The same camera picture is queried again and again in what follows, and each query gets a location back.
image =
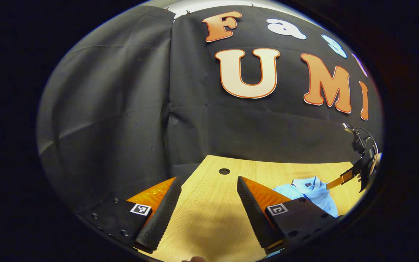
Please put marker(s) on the light blue T-shirt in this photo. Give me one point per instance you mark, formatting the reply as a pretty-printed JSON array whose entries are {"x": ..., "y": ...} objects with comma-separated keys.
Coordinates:
[{"x": 316, "y": 194}]

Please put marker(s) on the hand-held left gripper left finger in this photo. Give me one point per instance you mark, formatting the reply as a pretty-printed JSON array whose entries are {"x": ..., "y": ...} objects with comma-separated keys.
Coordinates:
[{"x": 164, "y": 214}]

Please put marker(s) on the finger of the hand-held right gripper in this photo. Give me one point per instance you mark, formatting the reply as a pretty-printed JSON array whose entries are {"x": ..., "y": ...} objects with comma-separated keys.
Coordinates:
[{"x": 340, "y": 179}]

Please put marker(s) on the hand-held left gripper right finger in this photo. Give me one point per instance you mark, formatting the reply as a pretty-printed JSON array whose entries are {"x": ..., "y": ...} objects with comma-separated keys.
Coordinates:
[{"x": 253, "y": 214}]

